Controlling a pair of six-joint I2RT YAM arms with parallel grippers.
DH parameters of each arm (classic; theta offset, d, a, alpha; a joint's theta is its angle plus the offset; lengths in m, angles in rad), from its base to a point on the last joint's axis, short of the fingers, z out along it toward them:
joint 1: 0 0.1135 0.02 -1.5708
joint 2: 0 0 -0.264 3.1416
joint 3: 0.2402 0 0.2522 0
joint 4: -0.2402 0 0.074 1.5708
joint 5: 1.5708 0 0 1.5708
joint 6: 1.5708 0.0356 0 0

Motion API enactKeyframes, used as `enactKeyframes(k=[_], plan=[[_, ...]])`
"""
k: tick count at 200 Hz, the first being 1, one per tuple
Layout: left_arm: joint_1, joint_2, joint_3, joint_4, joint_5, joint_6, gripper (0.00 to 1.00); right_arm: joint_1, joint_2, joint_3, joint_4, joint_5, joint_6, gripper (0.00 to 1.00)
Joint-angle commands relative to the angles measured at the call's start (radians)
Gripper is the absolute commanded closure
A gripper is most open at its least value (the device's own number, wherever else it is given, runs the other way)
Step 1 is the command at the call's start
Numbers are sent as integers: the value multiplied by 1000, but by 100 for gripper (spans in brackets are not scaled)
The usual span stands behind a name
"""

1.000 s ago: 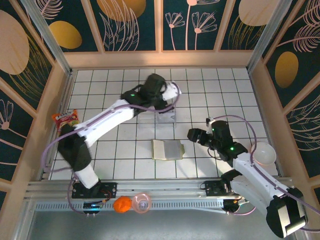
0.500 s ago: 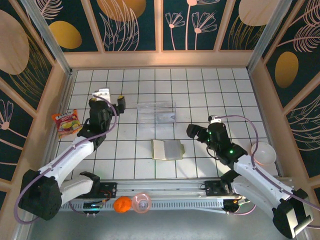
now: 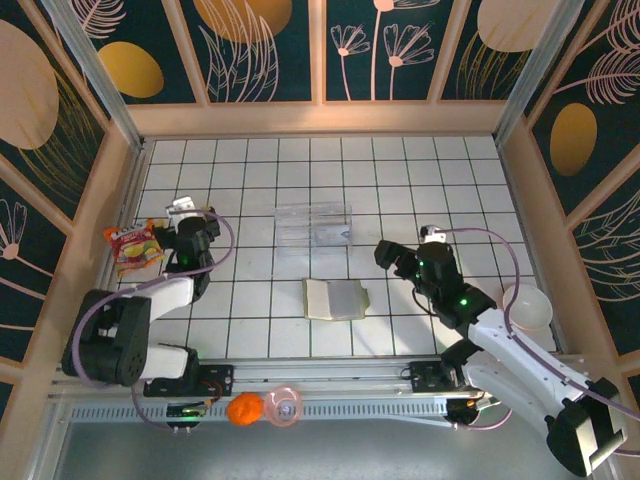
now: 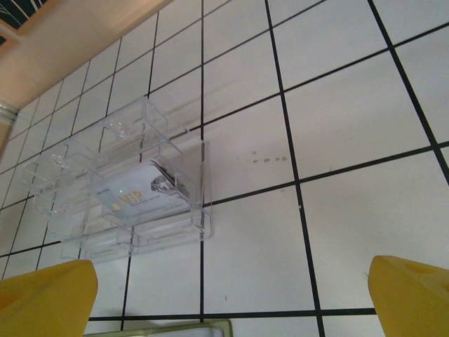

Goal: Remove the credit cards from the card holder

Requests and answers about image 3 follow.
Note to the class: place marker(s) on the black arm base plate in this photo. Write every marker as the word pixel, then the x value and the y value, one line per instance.
pixel 425 377
pixel 220 380

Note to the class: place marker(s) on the aluminium table edge rail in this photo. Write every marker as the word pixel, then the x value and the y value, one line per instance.
pixel 130 175
pixel 525 225

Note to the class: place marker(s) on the dark panel with flower outlines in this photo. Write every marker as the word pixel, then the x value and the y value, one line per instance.
pixel 360 80
pixel 25 275

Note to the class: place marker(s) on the dark panel with peach disc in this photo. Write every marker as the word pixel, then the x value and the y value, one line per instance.
pixel 75 125
pixel 470 30

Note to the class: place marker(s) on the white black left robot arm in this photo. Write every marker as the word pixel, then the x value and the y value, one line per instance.
pixel 165 295

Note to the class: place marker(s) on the clear acrylic card stand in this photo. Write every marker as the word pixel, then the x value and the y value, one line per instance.
pixel 295 225

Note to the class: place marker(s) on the long aluminium base rail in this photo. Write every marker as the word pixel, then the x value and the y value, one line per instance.
pixel 325 372

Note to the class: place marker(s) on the white bowl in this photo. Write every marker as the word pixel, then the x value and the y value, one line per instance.
pixel 527 305

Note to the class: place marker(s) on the aluminium frame post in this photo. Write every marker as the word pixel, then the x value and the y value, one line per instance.
pixel 100 80
pixel 535 75

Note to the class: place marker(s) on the dark panel with golden oval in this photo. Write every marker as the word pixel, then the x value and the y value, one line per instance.
pixel 615 125
pixel 165 50

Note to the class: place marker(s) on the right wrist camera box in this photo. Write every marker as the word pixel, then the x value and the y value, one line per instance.
pixel 432 233

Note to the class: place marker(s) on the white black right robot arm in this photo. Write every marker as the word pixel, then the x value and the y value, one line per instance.
pixel 520 365

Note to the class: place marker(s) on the small black controller board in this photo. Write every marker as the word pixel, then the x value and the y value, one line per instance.
pixel 462 411
pixel 185 411

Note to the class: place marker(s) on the pink translucent cup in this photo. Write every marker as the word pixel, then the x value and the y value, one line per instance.
pixel 283 406

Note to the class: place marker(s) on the silver VIP credit card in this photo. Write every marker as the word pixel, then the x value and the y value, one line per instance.
pixel 332 236

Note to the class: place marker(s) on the orange red snack bag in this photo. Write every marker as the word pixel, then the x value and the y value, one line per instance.
pixel 130 250

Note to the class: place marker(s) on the orange ball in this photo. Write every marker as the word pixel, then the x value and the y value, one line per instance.
pixel 245 409

